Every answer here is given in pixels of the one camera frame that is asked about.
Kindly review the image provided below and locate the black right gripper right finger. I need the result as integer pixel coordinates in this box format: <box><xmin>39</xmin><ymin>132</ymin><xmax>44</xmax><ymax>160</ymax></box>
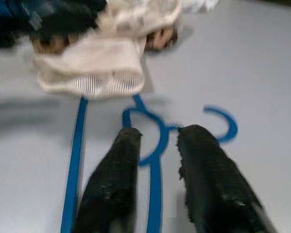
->
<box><xmin>175</xmin><ymin>124</ymin><xmax>279</xmax><ymax>233</ymax></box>

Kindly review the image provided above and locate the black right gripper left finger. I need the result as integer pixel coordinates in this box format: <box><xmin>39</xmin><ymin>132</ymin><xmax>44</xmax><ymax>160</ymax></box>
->
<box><xmin>73</xmin><ymin>127</ymin><xmax>144</xmax><ymax>233</ymax></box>

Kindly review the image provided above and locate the blue plastic hanger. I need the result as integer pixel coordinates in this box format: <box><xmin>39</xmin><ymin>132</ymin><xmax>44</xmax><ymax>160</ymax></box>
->
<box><xmin>60</xmin><ymin>94</ymin><xmax>239</xmax><ymax>233</ymax></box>

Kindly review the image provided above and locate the white mesh jersey brown print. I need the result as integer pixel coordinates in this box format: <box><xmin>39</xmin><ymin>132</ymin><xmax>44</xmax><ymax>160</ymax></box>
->
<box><xmin>31</xmin><ymin>0</ymin><xmax>185</xmax><ymax>100</ymax></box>

